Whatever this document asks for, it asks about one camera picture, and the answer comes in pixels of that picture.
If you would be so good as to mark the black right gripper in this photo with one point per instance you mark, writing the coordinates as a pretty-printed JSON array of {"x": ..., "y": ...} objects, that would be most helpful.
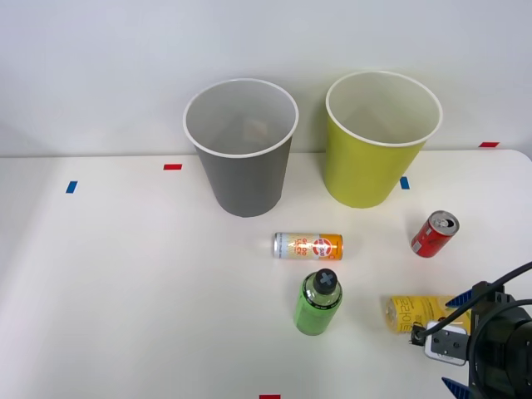
[{"x": 482, "y": 374}]

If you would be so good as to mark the yellow drink can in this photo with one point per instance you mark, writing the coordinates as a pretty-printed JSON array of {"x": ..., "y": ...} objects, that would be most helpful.
[{"x": 405, "y": 313}]

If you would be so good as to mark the red drink can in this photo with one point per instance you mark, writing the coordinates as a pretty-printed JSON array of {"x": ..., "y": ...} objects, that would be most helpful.
[{"x": 430, "y": 239}]

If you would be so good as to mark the green bottle with black cap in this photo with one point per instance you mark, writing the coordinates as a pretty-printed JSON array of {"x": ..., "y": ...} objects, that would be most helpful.
[{"x": 311, "y": 311}]

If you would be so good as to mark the orange and white drink can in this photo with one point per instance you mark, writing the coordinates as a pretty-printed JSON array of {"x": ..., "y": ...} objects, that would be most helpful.
[{"x": 307, "y": 246}]

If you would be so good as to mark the yellow-green plastic waste bin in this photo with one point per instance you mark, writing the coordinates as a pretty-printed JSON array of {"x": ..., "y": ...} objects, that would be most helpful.
[{"x": 365, "y": 174}]

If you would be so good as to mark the grey plastic waste bin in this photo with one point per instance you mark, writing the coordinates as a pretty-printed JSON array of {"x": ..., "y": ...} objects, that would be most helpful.
[{"x": 245, "y": 183}]

